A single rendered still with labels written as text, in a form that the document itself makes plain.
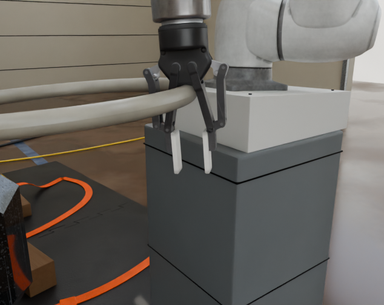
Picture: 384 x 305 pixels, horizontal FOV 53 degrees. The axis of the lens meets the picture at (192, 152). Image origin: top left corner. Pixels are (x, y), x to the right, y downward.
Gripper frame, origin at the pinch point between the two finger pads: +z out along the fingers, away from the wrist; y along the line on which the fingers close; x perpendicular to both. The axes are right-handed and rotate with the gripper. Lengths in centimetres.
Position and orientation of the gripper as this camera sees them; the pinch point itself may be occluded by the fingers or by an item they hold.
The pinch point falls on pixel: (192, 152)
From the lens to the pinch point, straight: 63.8
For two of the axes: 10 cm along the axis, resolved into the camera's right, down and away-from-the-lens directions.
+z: 0.7, 9.6, 2.6
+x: -1.9, 2.7, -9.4
